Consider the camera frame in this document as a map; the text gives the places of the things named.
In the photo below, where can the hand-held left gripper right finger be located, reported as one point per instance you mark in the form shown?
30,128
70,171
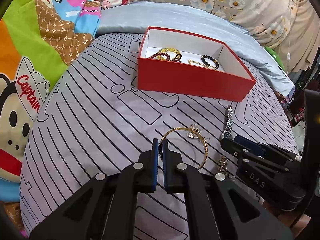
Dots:
166,172

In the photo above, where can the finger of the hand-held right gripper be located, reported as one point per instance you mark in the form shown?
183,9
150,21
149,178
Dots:
250,143
232,148

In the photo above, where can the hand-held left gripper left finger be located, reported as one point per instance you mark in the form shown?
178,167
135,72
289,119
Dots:
155,165

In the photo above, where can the silver wristwatch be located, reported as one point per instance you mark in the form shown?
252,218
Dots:
228,123

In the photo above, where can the gold bangle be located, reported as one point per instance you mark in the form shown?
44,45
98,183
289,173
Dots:
203,155

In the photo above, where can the red cardboard box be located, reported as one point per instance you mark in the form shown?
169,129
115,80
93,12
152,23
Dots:
190,80

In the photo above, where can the silver brooch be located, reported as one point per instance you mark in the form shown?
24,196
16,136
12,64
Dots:
195,130

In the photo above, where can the green plastic object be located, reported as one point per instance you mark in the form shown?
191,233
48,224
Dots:
273,55

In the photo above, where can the beige curtain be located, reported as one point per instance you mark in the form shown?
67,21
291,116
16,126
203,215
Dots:
305,30

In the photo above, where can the light blue satin quilt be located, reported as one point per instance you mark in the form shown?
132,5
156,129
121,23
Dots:
175,15

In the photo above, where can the floral beige pillow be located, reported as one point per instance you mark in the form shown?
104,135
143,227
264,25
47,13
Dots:
225,0

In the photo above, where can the cartoon monkey printed blanket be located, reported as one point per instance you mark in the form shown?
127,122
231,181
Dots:
25,42

